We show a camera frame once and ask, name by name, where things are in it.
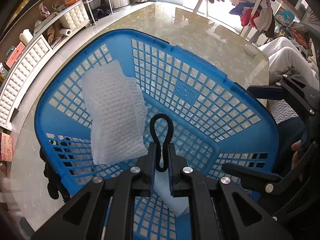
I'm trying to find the white tufted tv cabinet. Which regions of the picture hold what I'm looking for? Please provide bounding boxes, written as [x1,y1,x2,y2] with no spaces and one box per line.
[1,0,89,131]

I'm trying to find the pink drawer box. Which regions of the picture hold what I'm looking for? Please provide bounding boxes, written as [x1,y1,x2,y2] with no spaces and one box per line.
[5,42,25,68]

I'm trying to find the blue plastic laundry basket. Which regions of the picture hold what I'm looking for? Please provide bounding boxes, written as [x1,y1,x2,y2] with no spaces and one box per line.
[35,29,279,239]

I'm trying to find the black soft gloves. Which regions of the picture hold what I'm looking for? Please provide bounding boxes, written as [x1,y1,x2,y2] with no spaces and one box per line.
[40,148,71,203]

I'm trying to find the white foam wrap sheet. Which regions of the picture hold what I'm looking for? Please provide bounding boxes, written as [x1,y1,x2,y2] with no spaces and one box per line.
[81,61,148,165]

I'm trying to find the white paper towel roll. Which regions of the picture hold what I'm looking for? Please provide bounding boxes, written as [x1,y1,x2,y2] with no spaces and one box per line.
[59,29,72,36]

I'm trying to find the orange cardboard box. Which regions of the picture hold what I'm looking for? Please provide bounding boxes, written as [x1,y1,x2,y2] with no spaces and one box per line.
[0,132,14,162]

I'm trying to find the black hair tie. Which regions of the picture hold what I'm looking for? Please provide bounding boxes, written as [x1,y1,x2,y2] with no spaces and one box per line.
[149,113,175,172]

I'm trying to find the white plastic jug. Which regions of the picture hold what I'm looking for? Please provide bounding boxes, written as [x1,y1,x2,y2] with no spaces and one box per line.
[19,29,33,46]

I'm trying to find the white sponge block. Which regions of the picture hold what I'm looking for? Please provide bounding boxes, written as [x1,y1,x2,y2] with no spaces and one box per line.
[153,171,189,217]

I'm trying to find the clothes drying rack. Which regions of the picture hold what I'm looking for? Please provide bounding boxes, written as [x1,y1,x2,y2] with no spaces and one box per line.
[200,0,275,38]

